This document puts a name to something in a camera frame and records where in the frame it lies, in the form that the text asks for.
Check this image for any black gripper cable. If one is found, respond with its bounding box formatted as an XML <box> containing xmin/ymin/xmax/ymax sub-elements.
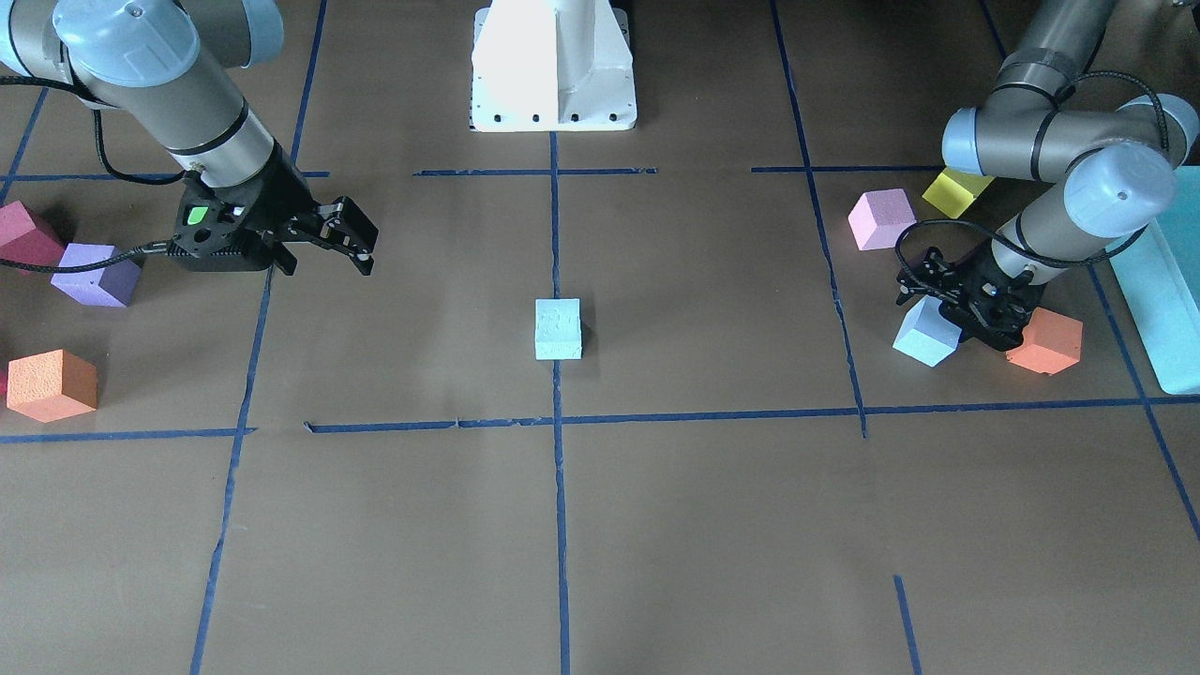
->
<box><xmin>893</xmin><ymin>70</ymin><xmax>1172</xmax><ymax>282</ymax></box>
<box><xmin>0</xmin><ymin>73</ymin><xmax>188</xmax><ymax>275</ymax></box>

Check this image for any light blue foam block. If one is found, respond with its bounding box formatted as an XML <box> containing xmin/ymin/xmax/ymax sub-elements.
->
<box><xmin>892</xmin><ymin>295</ymin><xmax>962</xmax><ymax>368</ymax></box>
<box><xmin>534</xmin><ymin>298</ymin><xmax>584</xmax><ymax>362</ymax></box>

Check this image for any purple foam block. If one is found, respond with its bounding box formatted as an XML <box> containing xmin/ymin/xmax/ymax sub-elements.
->
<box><xmin>50</xmin><ymin>243</ymin><xmax>142</xmax><ymax>307</ymax></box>

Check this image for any teal plastic bin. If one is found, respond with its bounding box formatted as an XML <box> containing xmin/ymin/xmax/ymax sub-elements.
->
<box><xmin>1111</xmin><ymin>166</ymin><xmax>1199</xmax><ymax>395</ymax></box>

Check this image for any pink foam block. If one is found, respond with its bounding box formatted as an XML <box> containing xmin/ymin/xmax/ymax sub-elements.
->
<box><xmin>847</xmin><ymin>189</ymin><xmax>917</xmax><ymax>251</ymax></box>

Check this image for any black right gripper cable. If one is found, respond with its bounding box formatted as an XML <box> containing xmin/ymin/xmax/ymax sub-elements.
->
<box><xmin>0</xmin><ymin>73</ymin><xmax>188</xmax><ymax>275</ymax></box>

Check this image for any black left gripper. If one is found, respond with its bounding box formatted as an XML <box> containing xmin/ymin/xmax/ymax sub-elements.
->
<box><xmin>895</xmin><ymin>244</ymin><xmax>1045</xmax><ymax>352</ymax></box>

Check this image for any orange foam block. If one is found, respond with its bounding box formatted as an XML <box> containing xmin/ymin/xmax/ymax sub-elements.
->
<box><xmin>1004</xmin><ymin>307</ymin><xmax>1084</xmax><ymax>375</ymax></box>
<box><xmin>6</xmin><ymin>350</ymin><xmax>98</xmax><ymax>423</ymax></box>

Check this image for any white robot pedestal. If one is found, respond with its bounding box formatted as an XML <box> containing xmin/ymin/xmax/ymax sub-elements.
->
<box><xmin>469</xmin><ymin>1</ymin><xmax>638</xmax><ymax>133</ymax></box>

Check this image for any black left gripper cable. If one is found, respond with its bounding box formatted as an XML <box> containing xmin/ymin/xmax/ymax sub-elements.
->
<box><xmin>893</xmin><ymin>70</ymin><xmax>1172</xmax><ymax>282</ymax></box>

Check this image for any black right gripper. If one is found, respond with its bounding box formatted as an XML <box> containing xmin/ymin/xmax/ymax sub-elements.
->
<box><xmin>172</xmin><ymin>142</ymin><xmax>379</xmax><ymax>277</ymax></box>

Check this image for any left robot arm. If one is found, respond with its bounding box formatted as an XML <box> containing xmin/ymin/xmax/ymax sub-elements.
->
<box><xmin>896</xmin><ymin>1</ymin><xmax>1196</xmax><ymax>352</ymax></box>

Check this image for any yellow foam block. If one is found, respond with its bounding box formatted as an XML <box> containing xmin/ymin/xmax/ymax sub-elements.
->
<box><xmin>922</xmin><ymin>167</ymin><xmax>995</xmax><ymax>219</ymax></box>

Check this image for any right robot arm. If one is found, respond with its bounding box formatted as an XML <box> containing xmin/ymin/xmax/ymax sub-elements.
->
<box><xmin>2</xmin><ymin>1</ymin><xmax>378</xmax><ymax>275</ymax></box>

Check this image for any magenta foam block far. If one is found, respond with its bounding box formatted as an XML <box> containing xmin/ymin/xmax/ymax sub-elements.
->
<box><xmin>1</xmin><ymin>201</ymin><xmax>65</xmax><ymax>265</ymax></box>

